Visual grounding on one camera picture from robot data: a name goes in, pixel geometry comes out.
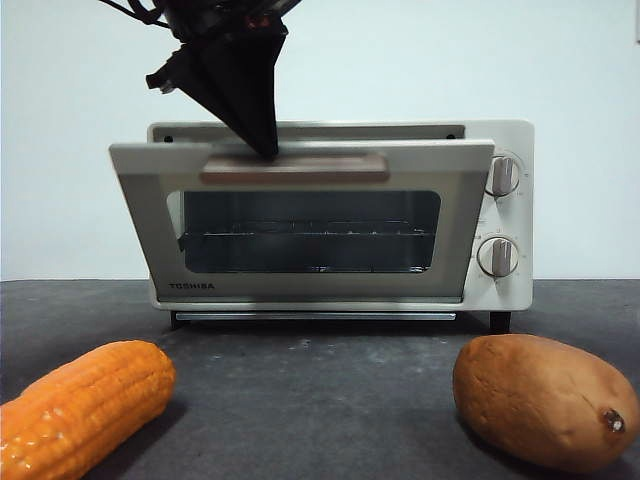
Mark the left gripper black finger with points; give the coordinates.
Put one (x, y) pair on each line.
(262, 75)
(215, 85)

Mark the glass-windowed oven door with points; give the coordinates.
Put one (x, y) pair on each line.
(150, 225)

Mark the silver oven crumb tray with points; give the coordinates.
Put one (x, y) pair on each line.
(315, 316)

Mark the oven temperature knob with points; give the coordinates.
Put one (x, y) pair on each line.
(505, 176)

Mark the cream Toshiba toaster oven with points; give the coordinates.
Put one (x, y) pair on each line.
(520, 220)

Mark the oven timer knob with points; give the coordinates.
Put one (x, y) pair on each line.
(497, 257)

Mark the black oven foot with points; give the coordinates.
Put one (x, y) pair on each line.
(500, 322)

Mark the orange corn cob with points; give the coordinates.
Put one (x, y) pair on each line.
(85, 405)

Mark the brown sweet potato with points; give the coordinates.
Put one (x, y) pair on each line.
(535, 400)

